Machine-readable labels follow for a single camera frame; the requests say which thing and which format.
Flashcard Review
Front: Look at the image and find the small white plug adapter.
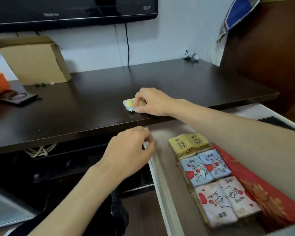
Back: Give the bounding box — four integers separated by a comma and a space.
183, 50, 200, 62

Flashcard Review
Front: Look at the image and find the person's right hand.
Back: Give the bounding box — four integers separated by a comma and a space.
133, 88, 178, 118

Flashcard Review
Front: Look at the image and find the person's left forearm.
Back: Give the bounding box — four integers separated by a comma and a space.
27, 163, 121, 236

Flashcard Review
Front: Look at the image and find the white drawer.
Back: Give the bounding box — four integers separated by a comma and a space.
142, 103, 295, 236

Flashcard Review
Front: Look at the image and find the red gold patterned cloth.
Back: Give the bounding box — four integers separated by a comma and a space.
213, 144, 295, 232

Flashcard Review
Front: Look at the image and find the brown wooden cabinet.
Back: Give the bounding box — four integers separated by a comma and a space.
220, 0, 295, 128

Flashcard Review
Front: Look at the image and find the grey glass panel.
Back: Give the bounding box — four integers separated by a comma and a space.
0, 187, 38, 231

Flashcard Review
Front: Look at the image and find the white heart print tissue packet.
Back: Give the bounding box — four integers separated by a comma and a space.
195, 181, 238, 229
219, 176, 261, 218

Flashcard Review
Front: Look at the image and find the small yellow tissue packet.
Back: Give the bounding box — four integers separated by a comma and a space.
122, 98, 147, 112

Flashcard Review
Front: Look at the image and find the person's left hand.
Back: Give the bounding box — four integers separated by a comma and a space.
97, 126, 156, 183

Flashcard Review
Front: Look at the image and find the black wallet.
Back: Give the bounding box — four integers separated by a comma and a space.
0, 89, 43, 107

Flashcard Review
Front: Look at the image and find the black television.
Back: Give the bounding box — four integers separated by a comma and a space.
0, 0, 158, 33

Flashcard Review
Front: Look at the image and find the blue heart print tissue packet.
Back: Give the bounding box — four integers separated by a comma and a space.
199, 149, 232, 180
180, 155, 214, 187

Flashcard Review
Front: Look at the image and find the coiled white cable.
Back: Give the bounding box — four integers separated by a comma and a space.
24, 143, 58, 157

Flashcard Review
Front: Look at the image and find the black power cable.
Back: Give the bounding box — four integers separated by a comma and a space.
124, 22, 130, 67

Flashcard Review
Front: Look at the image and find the black bag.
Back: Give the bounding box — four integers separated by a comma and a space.
5, 189, 130, 236

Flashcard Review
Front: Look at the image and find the brown cardboard box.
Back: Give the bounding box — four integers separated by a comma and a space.
0, 35, 72, 85

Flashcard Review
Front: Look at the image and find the person's right forearm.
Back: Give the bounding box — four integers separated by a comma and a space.
172, 99, 295, 212

